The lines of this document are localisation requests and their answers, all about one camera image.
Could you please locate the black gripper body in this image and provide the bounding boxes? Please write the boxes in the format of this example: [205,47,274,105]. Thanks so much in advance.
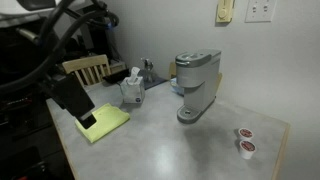
[42,75,95,121]

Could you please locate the yellow microfiber cloth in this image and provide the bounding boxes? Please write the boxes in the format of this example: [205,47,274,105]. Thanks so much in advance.
[75,103,130,143]

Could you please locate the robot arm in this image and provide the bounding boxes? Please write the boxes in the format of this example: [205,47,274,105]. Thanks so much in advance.
[0,0,119,129]

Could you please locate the wooden chair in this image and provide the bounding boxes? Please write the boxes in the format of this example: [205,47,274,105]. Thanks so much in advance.
[62,55,111,86]

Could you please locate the grey tissue box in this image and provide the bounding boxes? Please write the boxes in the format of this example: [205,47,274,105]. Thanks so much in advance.
[120,67,145,104]

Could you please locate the dark grey placemat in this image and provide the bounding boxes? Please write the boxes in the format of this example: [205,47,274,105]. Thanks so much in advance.
[144,77,166,90]

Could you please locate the grey single-serve coffee maker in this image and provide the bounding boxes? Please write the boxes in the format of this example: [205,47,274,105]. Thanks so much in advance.
[175,49,222,124]

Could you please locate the upper coffee pod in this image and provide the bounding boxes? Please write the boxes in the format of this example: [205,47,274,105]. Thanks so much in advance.
[238,128,254,140]

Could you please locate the coffee pod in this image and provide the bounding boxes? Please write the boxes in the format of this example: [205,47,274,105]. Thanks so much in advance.
[238,128,254,140]
[239,140,257,159]

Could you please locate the lower coffee pod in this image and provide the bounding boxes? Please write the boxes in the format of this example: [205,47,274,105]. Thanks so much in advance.
[239,140,257,159]

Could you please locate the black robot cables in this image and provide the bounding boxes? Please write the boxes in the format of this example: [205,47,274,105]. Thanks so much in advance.
[0,0,120,94]

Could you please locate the beige wall thermostat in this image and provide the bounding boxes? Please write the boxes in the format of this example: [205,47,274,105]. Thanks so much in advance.
[216,0,234,23]

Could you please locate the white light switch plate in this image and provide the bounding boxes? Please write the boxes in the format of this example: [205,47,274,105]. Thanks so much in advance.
[245,0,277,23]

